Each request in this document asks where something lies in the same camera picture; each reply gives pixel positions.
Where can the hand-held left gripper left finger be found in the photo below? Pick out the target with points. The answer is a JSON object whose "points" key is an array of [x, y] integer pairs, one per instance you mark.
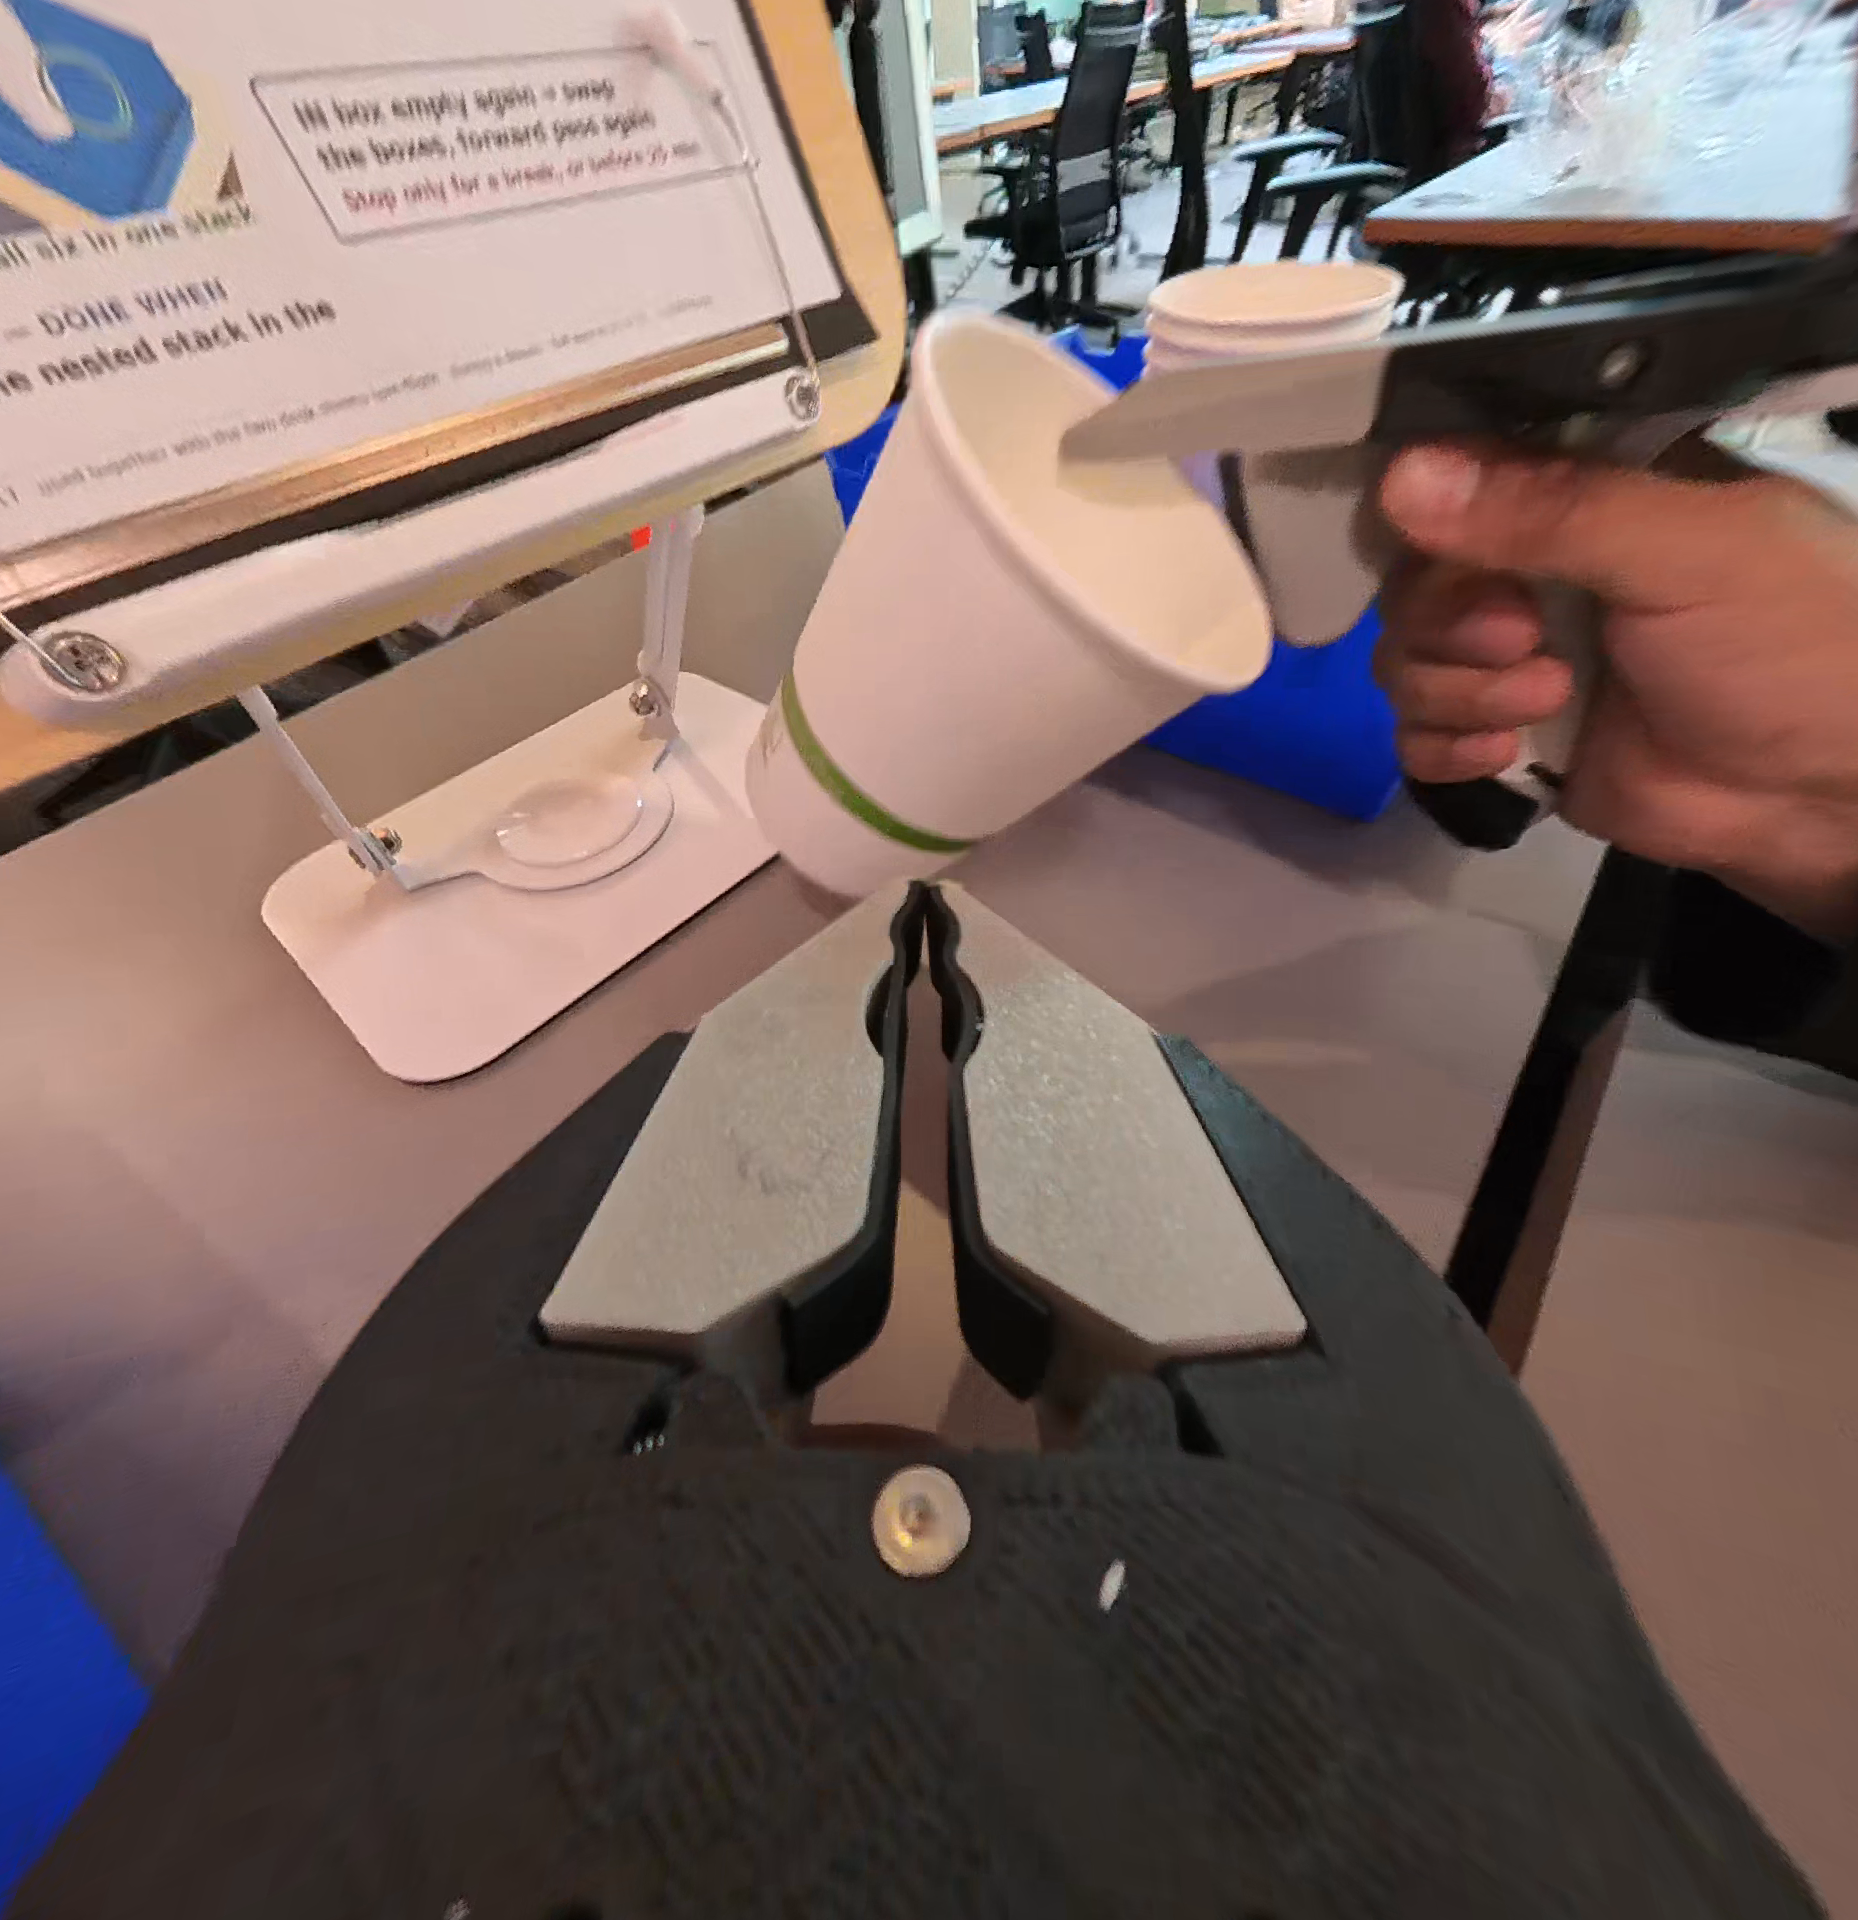
{"points": [[719, 1169]]}

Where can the printed instruction sheet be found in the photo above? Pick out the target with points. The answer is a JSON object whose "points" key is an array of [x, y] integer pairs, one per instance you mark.
{"points": [[421, 344]]}

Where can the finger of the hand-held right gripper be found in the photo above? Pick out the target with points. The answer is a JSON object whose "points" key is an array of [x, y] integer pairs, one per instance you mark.
{"points": [[1260, 407], [1313, 546]]}

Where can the stack of nested white cups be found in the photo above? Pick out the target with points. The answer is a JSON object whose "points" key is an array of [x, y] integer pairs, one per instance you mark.
{"points": [[1274, 300]]}

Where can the person's right hand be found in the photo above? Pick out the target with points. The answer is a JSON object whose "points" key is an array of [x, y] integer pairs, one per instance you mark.
{"points": [[1724, 674]]}

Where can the person's right forearm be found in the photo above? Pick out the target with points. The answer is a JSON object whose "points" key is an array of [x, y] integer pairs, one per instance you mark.
{"points": [[1788, 988]]}

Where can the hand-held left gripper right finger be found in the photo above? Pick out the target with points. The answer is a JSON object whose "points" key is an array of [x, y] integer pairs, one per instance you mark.
{"points": [[1120, 1182]]}

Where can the wooden office desk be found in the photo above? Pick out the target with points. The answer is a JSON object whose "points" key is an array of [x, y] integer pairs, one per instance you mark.
{"points": [[1048, 97], [1586, 206]]}

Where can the white green-banded paper cup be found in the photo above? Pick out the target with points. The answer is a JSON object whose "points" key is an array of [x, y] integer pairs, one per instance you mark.
{"points": [[941, 702]]}

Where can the black office chair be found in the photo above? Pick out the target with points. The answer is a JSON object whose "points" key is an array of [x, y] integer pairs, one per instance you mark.
{"points": [[1319, 165], [1081, 151]]}

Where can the white and wood document stand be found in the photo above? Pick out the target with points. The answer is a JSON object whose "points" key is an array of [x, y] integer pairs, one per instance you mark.
{"points": [[463, 962]]}

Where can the blue plastic bin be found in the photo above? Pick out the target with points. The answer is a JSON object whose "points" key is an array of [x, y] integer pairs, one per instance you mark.
{"points": [[31, 1681], [1290, 737]]}

